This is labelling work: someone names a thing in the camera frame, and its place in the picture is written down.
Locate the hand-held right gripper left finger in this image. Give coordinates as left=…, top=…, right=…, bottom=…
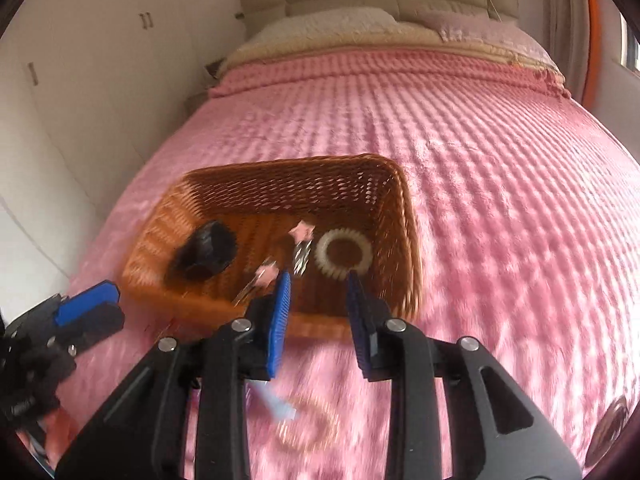
left=55, top=270, right=293, bottom=480

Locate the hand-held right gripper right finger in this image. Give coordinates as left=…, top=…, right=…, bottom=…
left=346, top=270, right=583, bottom=480

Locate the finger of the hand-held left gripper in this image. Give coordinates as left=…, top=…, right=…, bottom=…
left=52, top=281, right=122, bottom=328
left=65, top=302, right=126, bottom=357

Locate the light blue hair clip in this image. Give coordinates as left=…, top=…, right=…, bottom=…
left=250, top=379, right=299, bottom=422

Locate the gold bead bracelet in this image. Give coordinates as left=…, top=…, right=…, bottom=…
left=272, top=394, right=342, bottom=454

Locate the brown wicker basket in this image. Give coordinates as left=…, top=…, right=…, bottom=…
left=121, top=153, right=423, bottom=343

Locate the black hair clip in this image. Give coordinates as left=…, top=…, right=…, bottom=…
left=172, top=221, right=238, bottom=281

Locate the pink plush blanket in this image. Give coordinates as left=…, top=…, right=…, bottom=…
left=50, top=45, right=632, bottom=480

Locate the white wardrobe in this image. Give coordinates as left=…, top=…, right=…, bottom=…
left=0, top=0, right=248, bottom=311

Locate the brown round disc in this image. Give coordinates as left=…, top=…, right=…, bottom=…
left=585, top=395, right=632, bottom=468

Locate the white patterned pillow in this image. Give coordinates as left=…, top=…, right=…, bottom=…
left=245, top=7, right=399, bottom=50

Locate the purple pillow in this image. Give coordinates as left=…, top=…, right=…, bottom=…
left=422, top=9, right=558, bottom=68

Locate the grey curtain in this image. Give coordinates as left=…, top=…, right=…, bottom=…
left=542, top=0, right=591, bottom=106

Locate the orange curtain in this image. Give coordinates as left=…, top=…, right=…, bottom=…
left=581, top=0, right=602, bottom=108

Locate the window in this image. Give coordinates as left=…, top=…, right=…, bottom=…
left=620, top=10, right=640, bottom=72

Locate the beige coil hair tie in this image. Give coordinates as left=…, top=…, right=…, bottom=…
left=315, top=228, right=374, bottom=278

